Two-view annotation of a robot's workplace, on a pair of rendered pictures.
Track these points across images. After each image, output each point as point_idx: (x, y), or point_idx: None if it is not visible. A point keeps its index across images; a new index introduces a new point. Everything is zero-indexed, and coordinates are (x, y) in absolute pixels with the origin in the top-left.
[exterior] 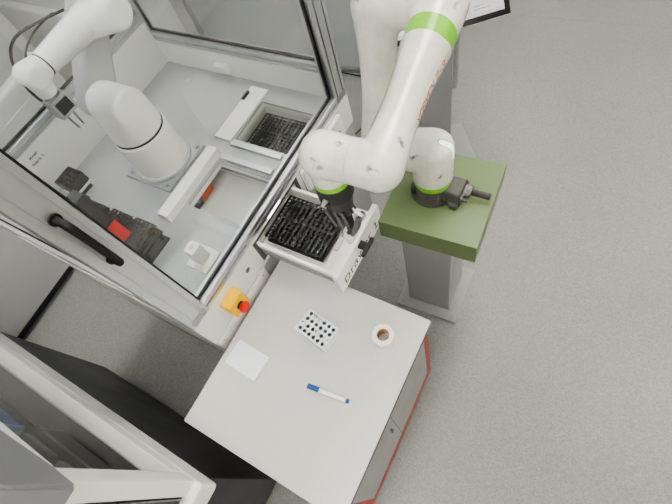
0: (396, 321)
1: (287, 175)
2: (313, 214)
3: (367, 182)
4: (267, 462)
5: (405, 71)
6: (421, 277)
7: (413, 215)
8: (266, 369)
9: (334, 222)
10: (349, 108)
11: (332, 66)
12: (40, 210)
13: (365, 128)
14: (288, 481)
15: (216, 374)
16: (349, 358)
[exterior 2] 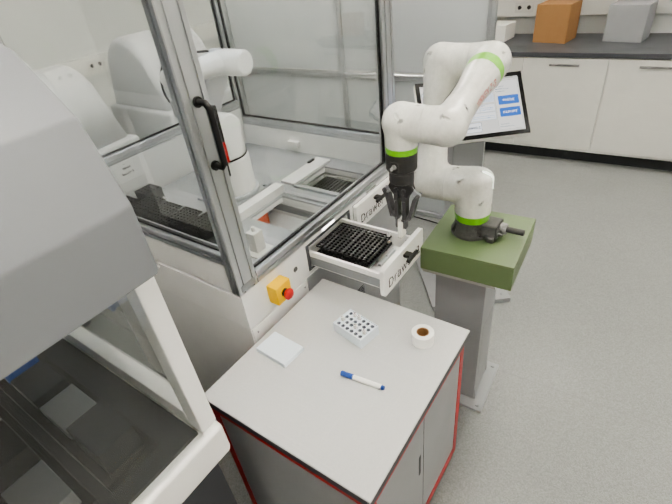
0: (435, 328)
1: (344, 201)
2: (362, 234)
3: (439, 128)
4: (289, 438)
5: (468, 76)
6: None
7: (453, 245)
8: (298, 358)
9: (391, 210)
10: None
11: None
12: (192, 88)
13: (420, 159)
14: (311, 457)
15: (244, 359)
16: (386, 354)
